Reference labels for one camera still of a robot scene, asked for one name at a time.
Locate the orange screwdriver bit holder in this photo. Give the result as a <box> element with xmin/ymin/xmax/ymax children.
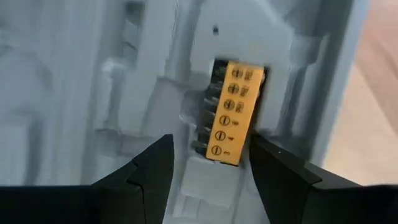
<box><xmin>191</xmin><ymin>58</ymin><xmax>267</xmax><ymax>167</ymax></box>

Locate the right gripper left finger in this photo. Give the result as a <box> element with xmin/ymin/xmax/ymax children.
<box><xmin>0</xmin><ymin>133</ymin><xmax>175</xmax><ymax>224</ymax></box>

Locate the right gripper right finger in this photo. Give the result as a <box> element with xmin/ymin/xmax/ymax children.
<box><xmin>249</xmin><ymin>133</ymin><xmax>398</xmax><ymax>224</ymax></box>

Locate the grey plastic tool case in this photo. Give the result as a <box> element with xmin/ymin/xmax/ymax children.
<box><xmin>0</xmin><ymin>0</ymin><xmax>373</xmax><ymax>224</ymax></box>

